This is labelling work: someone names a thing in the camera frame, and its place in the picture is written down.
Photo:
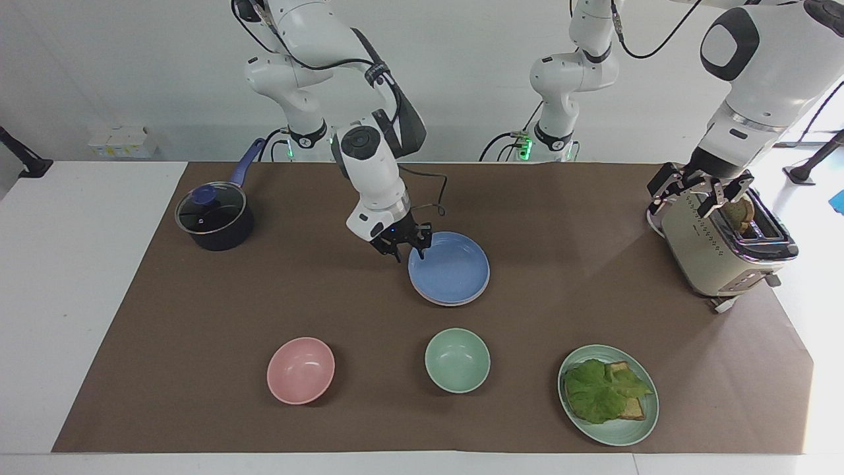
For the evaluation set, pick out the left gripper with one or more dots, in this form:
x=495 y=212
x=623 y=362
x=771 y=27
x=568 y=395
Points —
x=713 y=165

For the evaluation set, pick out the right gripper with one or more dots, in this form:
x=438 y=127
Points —
x=397 y=226

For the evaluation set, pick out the blue plate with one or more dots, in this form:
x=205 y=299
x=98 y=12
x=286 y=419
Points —
x=452 y=267

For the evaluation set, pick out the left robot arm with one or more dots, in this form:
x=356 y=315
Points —
x=771 y=59

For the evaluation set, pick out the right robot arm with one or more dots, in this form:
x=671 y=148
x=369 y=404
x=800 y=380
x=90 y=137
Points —
x=372 y=168

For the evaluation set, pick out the bread slice in toaster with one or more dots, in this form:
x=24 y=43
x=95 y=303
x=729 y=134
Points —
x=740 y=212

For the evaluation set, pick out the beige toaster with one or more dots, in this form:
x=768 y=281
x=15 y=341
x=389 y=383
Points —
x=712 y=254

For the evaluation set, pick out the pink plate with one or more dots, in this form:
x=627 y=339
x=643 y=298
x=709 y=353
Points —
x=455 y=304

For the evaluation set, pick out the black stand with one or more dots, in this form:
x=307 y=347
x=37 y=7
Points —
x=814 y=161
x=23 y=158

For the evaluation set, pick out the green bowl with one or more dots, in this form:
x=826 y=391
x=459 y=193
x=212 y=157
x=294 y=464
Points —
x=457 y=359

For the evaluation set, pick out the blue object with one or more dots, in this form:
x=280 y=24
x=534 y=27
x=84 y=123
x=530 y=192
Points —
x=839 y=202

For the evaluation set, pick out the pink bowl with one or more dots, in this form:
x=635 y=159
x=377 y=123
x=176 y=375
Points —
x=301 y=371

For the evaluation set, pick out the dark blue saucepan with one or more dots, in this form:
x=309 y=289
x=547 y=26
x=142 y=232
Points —
x=221 y=231

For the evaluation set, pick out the glass lid with blue knob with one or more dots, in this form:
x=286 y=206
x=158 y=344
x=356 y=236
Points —
x=211 y=208

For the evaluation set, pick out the green lettuce leaf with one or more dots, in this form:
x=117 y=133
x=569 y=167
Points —
x=597 y=392

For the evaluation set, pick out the toasted bread slice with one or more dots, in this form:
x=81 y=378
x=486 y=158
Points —
x=634 y=409

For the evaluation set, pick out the green plate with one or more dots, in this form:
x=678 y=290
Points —
x=616 y=432

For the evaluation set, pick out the white box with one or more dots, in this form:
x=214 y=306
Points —
x=122 y=142

